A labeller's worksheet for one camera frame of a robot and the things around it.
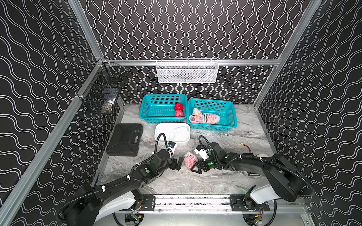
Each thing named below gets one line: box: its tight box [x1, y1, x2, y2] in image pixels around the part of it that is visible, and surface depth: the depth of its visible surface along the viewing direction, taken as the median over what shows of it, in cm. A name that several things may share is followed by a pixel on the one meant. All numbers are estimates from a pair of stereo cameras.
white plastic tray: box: [154, 122, 191, 145], surface depth 101 cm
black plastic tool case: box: [106, 123, 144, 157], surface depth 94 cm
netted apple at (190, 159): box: [184, 151, 199, 171], surface depth 85 cm
